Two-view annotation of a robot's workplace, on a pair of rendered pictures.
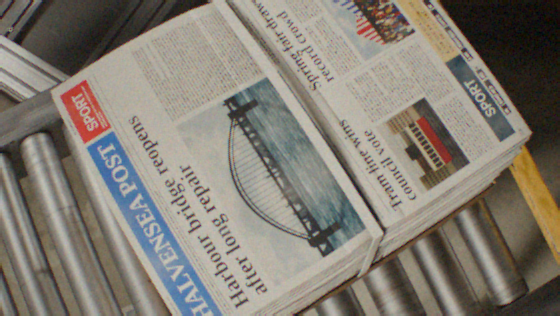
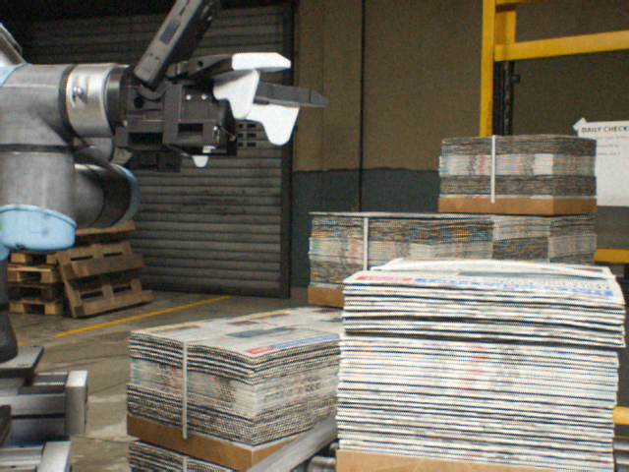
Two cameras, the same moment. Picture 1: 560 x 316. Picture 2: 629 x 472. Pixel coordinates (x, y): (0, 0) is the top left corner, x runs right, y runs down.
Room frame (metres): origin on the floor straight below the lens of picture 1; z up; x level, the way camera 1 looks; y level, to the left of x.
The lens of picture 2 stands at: (-0.32, 0.93, 1.13)
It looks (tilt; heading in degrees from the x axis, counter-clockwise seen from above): 3 degrees down; 314
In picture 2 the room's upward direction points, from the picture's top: 1 degrees clockwise
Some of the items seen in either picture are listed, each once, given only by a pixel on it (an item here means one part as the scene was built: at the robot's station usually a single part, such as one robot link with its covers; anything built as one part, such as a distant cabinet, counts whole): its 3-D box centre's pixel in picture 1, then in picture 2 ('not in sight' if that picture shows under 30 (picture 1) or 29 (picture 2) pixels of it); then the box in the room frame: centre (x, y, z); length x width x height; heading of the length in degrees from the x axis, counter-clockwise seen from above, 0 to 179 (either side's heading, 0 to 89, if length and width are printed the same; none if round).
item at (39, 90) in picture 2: not in sight; (35, 104); (0.55, 0.44, 1.21); 0.11 x 0.08 x 0.09; 29
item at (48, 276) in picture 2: not in sight; (55, 236); (7.33, -3.54, 0.65); 1.33 x 0.94 x 1.30; 116
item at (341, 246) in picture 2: not in sight; (400, 262); (1.11, -0.88, 0.95); 0.38 x 0.29 x 0.23; 2
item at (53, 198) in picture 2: not in sight; (46, 198); (0.56, 0.43, 1.12); 0.11 x 0.08 x 0.11; 119
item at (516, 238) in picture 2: not in sight; (463, 257); (1.13, -1.18, 0.95); 0.38 x 0.29 x 0.23; 2
